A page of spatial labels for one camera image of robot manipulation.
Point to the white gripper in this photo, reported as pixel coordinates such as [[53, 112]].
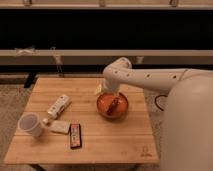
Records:
[[107, 86]]

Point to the red chili pepper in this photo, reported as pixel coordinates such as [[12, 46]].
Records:
[[113, 105]]

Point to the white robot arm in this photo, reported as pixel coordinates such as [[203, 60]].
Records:
[[187, 132]]

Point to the white tube bottle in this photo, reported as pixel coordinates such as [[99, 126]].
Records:
[[57, 108]]

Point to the dark candy bar wrapper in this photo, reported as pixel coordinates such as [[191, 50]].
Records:
[[75, 136]]

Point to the wooden table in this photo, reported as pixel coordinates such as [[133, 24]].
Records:
[[129, 140]]

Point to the white sponge block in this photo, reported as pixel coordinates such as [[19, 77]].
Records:
[[60, 126]]

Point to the white paper cup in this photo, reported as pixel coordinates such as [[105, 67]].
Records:
[[30, 124]]

